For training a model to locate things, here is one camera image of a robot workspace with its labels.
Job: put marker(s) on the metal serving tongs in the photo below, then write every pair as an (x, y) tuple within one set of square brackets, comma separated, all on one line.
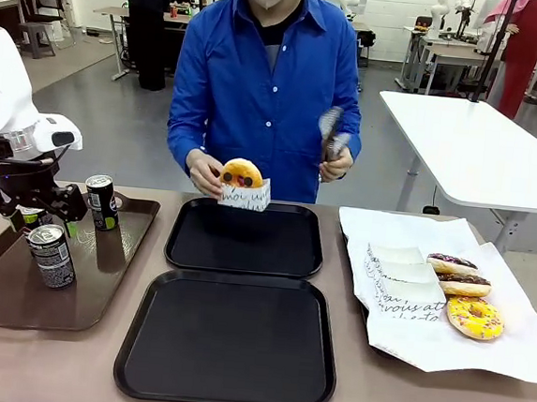
[(333, 131)]

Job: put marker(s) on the brown plastic serving tray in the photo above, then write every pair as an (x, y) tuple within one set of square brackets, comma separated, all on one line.
[(78, 283)]

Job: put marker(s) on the person's right hand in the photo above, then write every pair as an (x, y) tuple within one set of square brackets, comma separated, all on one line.
[(203, 172)]

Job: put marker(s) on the person's left forearm blue sleeve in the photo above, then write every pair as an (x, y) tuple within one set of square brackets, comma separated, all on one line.
[(354, 140)]

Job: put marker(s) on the black drink can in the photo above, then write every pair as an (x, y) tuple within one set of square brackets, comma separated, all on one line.
[(52, 257), (43, 219), (102, 205)]

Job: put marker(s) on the grey desk with equipment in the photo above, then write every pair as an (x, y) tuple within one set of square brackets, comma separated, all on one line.
[(446, 49)]

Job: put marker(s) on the white paper sheet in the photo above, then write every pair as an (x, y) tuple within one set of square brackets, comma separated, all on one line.
[(425, 342)]

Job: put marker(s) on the person in black clothes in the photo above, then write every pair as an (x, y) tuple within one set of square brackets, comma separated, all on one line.
[(145, 21)]

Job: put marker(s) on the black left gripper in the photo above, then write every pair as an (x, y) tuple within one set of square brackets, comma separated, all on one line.
[(21, 177)]

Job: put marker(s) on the yellow glazed sprinkle donut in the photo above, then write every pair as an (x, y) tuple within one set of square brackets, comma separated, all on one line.
[(462, 321)]

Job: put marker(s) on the black stand pole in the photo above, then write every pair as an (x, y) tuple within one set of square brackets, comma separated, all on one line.
[(493, 46)]

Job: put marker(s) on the person in red dress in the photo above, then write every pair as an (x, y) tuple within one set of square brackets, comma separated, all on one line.
[(521, 54)]

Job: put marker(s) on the black plastic serving tray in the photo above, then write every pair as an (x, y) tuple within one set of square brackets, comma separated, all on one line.
[(228, 343), (246, 241)]

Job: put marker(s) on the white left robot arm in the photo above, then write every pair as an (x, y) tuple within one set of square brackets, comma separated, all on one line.
[(1, 83)]

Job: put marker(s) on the small red can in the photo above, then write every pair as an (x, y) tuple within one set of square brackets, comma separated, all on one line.
[(174, 11)]

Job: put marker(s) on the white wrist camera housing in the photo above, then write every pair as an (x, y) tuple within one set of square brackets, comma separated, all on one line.
[(48, 132)]

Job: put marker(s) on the grey workshop table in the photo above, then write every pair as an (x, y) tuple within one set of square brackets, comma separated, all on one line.
[(116, 11)]

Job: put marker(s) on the person's right forearm blue sleeve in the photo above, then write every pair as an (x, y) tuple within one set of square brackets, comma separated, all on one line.
[(183, 153)]

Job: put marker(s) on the black floor power plug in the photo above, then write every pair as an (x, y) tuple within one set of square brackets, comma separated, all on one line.
[(431, 209)]

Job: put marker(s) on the dark paper-covered tray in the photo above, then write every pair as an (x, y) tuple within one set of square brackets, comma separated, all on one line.
[(365, 313)]

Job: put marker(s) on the blue button shirt torso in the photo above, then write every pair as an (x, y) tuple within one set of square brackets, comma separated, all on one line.
[(259, 92)]

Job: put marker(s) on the large white table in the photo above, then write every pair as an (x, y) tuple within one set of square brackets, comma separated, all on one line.
[(480, 149)]

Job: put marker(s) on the orange donut with dark dots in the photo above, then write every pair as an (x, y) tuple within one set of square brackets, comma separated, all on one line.
[(242, 173)]

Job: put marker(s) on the person's left hand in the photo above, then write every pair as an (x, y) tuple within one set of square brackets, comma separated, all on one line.
[(339, 167)]

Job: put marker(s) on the chocolate glazed sprinkle donut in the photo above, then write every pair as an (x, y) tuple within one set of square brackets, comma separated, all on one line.
[(451, 263), (463, 285)]

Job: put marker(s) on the black office chair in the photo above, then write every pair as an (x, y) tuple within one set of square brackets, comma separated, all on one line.
[(44, 17)]

